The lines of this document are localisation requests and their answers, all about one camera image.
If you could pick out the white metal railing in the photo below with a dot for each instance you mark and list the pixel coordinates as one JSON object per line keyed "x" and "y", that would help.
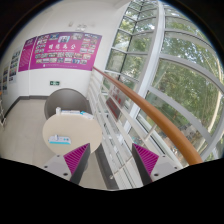
{"x": 120, "y": 131}

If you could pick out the orange wooden handrail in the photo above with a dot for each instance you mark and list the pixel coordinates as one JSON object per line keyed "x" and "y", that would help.
{"x": 174, "y": 134}

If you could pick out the narrow magenta wall poster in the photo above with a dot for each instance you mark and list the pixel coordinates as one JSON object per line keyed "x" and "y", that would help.
{"x": 26, "y": 54}

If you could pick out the green exit sign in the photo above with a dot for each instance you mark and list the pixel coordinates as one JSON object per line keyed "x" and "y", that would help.
{"x": 54, "y": 83}

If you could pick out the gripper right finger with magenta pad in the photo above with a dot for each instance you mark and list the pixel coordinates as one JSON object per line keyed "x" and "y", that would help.
{"x": 151, "y": 166}

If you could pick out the round beige table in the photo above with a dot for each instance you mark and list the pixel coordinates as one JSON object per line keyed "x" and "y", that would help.
{"x": 78, "y": 128}

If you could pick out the large magenta wall poster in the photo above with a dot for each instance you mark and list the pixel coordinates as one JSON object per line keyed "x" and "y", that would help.
{"x": 67, "y": 50}

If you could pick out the large window frame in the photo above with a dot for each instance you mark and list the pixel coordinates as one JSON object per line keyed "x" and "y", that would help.
{"x": 159, "y": 53}

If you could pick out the white bottle on table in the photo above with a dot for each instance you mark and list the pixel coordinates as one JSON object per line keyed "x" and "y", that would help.
{"x": 58, "y": 111}

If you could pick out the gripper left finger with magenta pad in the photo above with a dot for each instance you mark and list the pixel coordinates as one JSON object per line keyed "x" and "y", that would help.
{"x": 70, "y": 166}

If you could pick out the white power strip with charger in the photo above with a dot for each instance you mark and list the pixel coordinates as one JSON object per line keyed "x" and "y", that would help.
{"x": 56, "y": 139}

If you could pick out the photo board on left wall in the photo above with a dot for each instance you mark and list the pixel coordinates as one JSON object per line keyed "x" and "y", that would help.
{"x": 14, "y": 65}

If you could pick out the grey round-back chair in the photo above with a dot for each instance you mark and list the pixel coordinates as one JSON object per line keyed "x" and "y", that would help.
{"x": 66, "y": 99}

